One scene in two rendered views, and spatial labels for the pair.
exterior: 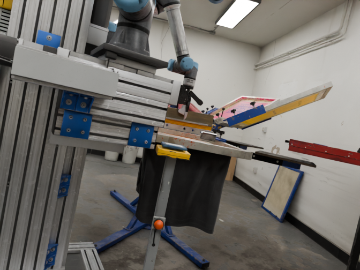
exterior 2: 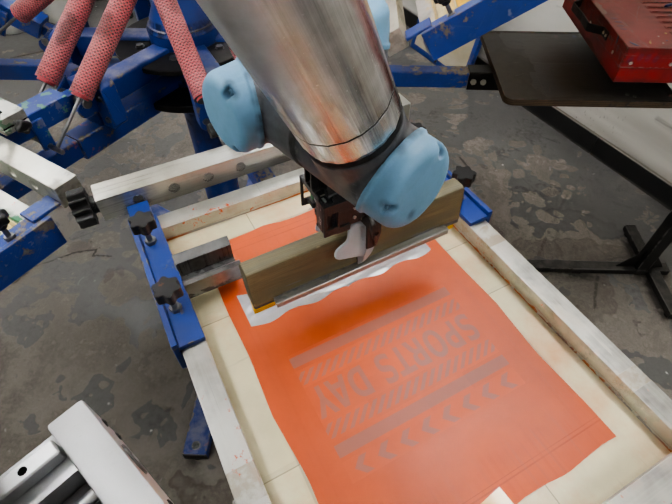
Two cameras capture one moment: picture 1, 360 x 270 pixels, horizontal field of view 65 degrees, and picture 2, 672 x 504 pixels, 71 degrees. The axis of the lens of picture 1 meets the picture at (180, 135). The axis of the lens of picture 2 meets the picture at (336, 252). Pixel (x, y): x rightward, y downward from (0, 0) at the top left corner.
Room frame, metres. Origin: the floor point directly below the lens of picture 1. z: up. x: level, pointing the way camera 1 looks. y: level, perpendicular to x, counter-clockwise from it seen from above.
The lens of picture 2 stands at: (1.36, 0.18, 1.62)
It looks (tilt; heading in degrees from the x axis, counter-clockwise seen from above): 49 degrees down; 340
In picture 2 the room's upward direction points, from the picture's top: straight up
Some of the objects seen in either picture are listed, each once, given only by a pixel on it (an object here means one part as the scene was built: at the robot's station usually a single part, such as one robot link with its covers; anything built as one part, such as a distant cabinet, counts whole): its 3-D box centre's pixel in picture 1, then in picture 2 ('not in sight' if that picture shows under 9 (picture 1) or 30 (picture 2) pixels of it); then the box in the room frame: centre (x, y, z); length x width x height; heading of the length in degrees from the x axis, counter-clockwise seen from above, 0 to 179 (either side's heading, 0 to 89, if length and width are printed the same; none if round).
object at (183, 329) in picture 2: not in sight; (167, 282); (1.91, 0.29, 0.98); 0.30 x 0.05 x 0.07; 8
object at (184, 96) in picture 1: (185, 95); (341, 180); (1.79, 0.02, 1.23); 0.09 x 0.08 x 0.12; 98
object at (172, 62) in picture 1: (177, 66); (281, 101); (1.73, 0.10, 1.39); 0.11 x 0.11 x 0.08; 23
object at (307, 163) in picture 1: (232, 149); (416, 73); (2.51, -0.49, 0.91); 1.34 x 0.40 x 0.08; 68
